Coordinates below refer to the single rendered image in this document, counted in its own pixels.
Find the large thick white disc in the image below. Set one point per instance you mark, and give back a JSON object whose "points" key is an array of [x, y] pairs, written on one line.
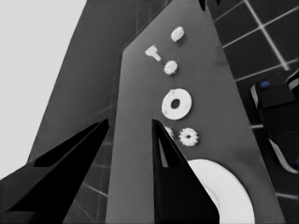
{"points": [[230, 193]]}

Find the small white toothed gear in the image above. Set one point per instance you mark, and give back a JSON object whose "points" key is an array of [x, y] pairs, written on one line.
{"points": [[167, 69], [193, 139], [169, 132], [174, 35]]}

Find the white round carrier with pins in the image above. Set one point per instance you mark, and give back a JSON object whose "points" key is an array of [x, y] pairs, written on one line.
{"points": [[179, 114]]}

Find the dark robot body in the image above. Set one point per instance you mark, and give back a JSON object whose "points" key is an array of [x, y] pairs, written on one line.
{"points": [[274, 102]]}

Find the small white T-shaped piece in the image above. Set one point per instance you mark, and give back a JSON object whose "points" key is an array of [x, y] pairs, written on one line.
{"points": [[151, 50]]}

